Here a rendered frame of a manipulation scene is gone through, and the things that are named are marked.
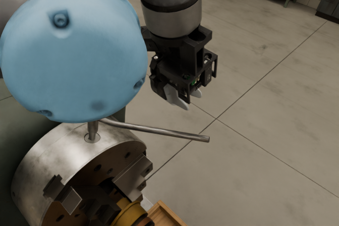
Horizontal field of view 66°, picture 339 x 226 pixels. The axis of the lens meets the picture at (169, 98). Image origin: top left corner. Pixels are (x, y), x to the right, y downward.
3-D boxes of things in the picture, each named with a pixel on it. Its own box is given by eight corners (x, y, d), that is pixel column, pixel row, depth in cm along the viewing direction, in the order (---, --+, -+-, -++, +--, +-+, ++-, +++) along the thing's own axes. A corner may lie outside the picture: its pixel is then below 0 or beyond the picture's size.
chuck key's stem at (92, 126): (85, 148, 58) (85, 109, 52) (90, 141, 60) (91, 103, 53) (94, 151, 58) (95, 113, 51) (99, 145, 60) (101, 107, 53)
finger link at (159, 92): (160, 105, 48) (153, 74, 40) (154, 101, 48) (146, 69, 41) (177, 89, 49) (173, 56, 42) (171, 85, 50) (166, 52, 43)
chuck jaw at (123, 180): (103, 171, 66) (137, 142, 72) (106, 179, 70) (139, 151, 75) (132, 201, 61) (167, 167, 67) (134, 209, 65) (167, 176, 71)
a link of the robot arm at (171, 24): (127, -2, 32) (171, -34, 35) (134, 27, 36) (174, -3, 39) (172, 21, 29) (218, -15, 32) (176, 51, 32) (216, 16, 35)
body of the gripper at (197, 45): (187, 108, 42) (183, 54, 32) (150, 81, 45) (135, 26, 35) (217, 78, 44) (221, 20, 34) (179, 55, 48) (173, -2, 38)
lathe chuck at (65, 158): (27, 240, 67) (5, 161, 49) (122, 173, 89) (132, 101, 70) (46, 268, 63) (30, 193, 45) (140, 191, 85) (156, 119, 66)
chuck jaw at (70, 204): (80, 192, 63) (43, 193, 53) (93, 175, 63) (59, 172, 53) (110, 226, 58) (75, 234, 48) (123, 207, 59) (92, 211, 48)
